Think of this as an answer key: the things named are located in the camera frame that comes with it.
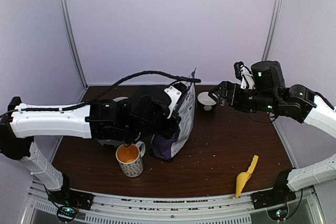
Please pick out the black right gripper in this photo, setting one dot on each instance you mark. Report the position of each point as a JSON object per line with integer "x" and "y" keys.
{"x": 232, "y": 99}

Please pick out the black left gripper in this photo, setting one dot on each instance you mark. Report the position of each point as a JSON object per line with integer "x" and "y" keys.
{"x": 168, "y": 132}

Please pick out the purple pet food bag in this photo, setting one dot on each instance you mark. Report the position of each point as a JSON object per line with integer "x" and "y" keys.
{"x": 167, "y": 149}

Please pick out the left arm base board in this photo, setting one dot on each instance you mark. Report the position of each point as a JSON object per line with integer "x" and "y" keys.
{"x": 69, "y": 204}

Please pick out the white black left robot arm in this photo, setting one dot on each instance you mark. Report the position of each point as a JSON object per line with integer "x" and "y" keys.
{"x": 149, "y": 111}

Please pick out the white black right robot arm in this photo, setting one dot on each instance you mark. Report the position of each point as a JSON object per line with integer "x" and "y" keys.
{"x": 263, "y": 88}

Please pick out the right arm base board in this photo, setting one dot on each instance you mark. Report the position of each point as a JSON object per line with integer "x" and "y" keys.
{"x": 275, "y": 202}

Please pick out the grey double pet feeder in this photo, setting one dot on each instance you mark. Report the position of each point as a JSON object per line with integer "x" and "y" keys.
{"x": 114, "y": 143}

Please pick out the dark blue white bowl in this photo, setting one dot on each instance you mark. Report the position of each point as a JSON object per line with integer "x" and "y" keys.
{"x": 205, "y": 104}

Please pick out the white mug yellow inside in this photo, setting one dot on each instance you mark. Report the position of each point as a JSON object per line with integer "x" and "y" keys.
{"x": 130, "y": 159}

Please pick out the yellow plastic scoop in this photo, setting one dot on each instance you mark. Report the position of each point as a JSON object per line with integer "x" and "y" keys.
{"x": 243, "y": 177}

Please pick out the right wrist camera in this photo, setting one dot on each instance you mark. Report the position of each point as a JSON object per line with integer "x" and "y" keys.
{"x": 238, "y": 70}

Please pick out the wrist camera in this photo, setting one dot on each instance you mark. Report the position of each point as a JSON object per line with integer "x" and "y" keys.
{"x": 181, "y": 86}
{"x": 238, "y": 70}

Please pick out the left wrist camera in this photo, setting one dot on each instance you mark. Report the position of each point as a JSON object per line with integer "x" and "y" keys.
{"x": 181, "y": 86}

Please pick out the right aluminium corner post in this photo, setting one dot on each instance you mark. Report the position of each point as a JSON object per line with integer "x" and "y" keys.
{"x": 275, "y": 14}

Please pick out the aluminium corner post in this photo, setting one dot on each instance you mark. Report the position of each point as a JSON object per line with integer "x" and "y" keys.
{"x": 275, "y": 14}
{"x": 72, "y": 43}

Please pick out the aluminium front rail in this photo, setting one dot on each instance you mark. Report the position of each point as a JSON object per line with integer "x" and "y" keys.
{"x": 210, "y": 209}

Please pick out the left aluminium corner post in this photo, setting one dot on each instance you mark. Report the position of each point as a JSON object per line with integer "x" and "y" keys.
{"x": 72, "y": 43}

